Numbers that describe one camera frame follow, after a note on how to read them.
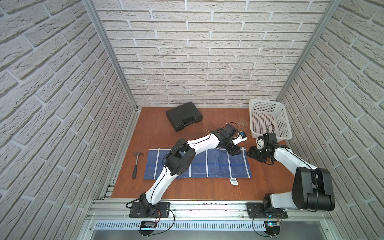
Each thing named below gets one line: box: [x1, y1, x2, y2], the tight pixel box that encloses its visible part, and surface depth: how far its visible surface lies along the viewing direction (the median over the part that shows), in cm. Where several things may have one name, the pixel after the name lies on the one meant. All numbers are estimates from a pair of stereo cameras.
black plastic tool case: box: [166, 102, 203, 132], surface depth 109 cm
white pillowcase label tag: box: [229, 177, 239, 186], surface depth 85 cm
